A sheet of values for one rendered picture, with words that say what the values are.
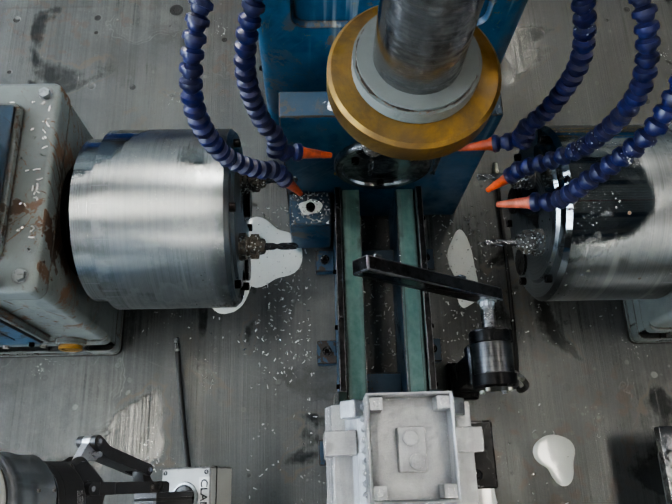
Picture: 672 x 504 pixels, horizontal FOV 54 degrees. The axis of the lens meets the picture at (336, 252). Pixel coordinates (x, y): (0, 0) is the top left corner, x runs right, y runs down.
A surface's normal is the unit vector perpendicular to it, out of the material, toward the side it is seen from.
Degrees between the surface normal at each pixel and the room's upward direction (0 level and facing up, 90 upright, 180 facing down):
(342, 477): 0
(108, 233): 28
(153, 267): 50
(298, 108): 0
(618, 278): 65
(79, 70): 0
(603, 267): 58
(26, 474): 71
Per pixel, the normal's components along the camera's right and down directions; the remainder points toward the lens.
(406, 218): 0.03, -0.33
